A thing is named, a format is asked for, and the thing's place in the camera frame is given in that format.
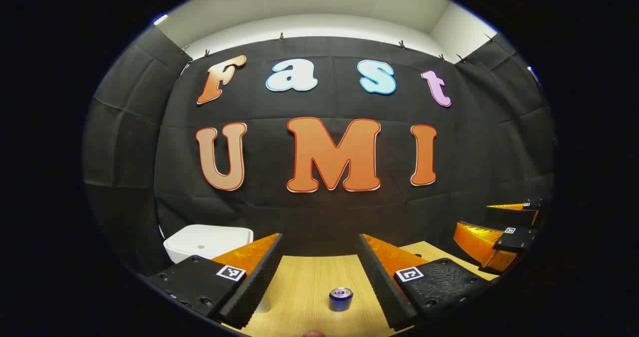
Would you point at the white ceiling light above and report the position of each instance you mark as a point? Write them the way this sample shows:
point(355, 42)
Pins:
point(159, 19)

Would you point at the wooden desktop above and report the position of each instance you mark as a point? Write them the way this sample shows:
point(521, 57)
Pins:
point(309, 277)

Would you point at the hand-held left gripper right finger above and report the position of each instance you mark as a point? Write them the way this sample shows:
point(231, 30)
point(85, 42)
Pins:
point(379, 277)

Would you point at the blue pop can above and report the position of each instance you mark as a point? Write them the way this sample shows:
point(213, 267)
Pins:
point(341, 299)

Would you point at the white desktop garbage bin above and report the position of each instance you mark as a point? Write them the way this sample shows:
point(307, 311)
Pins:
point(204, 239)

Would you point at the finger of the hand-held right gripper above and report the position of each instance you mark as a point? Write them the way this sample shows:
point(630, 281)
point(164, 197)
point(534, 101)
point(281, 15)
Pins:
point(509, 217)
point(514, 239)

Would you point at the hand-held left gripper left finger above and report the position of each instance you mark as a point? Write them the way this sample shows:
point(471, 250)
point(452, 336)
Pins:
point(259, 282)

